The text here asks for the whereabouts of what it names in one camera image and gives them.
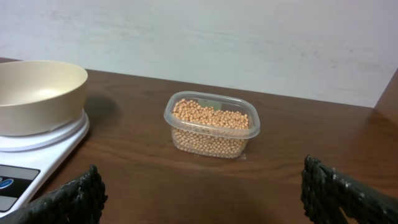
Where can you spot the white digital kitchen scale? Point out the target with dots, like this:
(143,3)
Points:
(28,161)

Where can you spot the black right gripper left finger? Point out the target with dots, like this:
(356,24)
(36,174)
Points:
(80,201)

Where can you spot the cream ceramic bowl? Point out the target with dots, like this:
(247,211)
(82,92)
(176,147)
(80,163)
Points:
(40,95)

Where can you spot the clear plastic container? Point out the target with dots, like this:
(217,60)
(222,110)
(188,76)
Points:
(219,102)

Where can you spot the soybeans in plastic container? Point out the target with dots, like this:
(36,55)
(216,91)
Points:
(199,131)

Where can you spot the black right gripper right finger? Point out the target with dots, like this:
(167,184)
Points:
(329,196)

